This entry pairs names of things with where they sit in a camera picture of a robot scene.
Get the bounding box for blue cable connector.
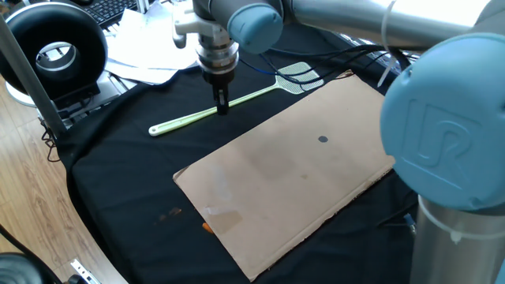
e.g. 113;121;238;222
402;212;416;236

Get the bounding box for black table cloth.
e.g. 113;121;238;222
57;23;419;284

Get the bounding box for thin black wires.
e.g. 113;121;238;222
40;118;61;163

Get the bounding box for silver aluminium post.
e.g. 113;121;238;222
0;15;68;139

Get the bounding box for light green plastic flyswatter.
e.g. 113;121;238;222
148;62;325;137

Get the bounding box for black computer keyboard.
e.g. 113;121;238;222
80;0;139;28

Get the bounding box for brown cardboard sheet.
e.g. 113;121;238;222
172;69;397;282

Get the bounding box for white paper sheet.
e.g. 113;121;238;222
104;58;204;86
106;1;202;74

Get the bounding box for black round device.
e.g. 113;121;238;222
0;252;54;284

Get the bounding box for white zip tie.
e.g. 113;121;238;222
376;0;400;88
417;196;505;245

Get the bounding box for black table cable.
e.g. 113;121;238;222
376;204;415;230

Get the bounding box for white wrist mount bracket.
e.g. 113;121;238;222
172;7;232;50

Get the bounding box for blue cable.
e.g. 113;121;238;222
239;58;277;77

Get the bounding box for white round lamp base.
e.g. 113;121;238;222
4;80;37;108

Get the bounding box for white corner bracket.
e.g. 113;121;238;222
69;258;102;284

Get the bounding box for black ring lamp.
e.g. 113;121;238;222
0;2;108;111

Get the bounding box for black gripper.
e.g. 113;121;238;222
202;70;237;116

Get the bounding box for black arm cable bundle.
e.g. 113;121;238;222
238;43;411;86

